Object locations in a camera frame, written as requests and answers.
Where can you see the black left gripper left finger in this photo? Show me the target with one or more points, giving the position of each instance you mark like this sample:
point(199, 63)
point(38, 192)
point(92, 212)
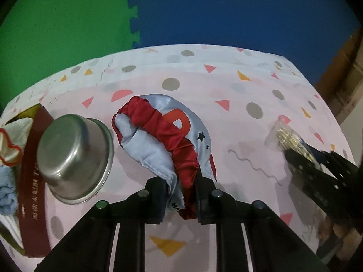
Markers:
point(156, 200)

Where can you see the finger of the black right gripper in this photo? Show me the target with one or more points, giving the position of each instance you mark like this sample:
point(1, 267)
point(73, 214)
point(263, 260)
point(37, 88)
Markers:
point(336, 166)
point(313, 182)

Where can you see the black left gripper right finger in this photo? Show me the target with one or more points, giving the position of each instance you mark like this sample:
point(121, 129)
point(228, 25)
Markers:
point(204, 188)

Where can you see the clear bag of cotton swabs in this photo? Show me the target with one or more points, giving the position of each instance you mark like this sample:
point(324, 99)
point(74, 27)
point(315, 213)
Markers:
point(282, 137)

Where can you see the red and light blue satin cloth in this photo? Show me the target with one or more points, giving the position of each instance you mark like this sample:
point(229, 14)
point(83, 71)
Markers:
point(169, 139)

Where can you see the white fluffy towel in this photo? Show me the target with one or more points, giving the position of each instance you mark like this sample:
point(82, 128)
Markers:
point(11, 223)

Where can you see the light blue fuzzy towel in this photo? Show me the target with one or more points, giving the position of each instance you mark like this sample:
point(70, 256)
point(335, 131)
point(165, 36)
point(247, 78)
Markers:
point(8, 191)

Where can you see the white knit glove red cuff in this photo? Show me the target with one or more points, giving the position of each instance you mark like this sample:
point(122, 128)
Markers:
point(14, 138)

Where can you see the person's right hand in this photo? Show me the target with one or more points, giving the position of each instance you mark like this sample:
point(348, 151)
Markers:
point(335, 239)

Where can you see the brown wooden furniture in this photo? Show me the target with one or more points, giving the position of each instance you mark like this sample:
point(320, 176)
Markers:
point(341, 85)

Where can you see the stainless steel bowl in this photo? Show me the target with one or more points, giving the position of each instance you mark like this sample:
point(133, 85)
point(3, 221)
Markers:
point(75, 156)

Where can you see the pink patterned tablecloth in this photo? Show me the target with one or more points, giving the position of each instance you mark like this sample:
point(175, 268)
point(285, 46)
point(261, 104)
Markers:
point(238, 94)

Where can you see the gold and red tin box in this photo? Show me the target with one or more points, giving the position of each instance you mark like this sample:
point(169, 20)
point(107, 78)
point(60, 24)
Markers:
point(31, 211)

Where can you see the blue foam mat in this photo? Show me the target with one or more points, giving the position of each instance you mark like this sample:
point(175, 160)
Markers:
point(308, 33)

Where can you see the green foam mat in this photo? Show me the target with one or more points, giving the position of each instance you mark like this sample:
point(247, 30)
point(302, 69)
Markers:
point(42, 37)

